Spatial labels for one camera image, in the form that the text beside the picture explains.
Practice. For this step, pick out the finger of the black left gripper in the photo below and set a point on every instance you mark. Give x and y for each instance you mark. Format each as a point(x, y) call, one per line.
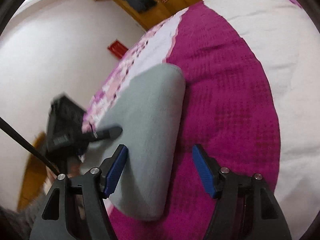
point(110, 133)

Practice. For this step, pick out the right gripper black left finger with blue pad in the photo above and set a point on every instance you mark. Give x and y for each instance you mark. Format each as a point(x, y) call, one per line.
point(74, 207)

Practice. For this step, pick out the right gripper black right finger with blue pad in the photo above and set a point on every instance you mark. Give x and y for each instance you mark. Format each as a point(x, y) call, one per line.
point(245, 207)

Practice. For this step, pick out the grey sweatpants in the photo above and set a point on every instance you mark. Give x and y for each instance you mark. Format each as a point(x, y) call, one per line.
point(149, 112)

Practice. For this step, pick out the person's left hand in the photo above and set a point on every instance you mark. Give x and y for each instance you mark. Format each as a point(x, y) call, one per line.
point(73, 168)

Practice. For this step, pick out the grey fluffy sleeve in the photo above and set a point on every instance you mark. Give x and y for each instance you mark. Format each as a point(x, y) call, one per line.
point(18, 225)

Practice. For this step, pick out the wooden bedside cabinet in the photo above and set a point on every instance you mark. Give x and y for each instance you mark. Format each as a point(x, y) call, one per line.
point(35, 174)

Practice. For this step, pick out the red stool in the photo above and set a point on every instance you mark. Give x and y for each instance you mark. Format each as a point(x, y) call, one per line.
point(117, 49)

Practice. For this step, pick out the pink purple striped bedspread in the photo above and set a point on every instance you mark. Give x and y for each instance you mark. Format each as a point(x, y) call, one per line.
point(251, 70)

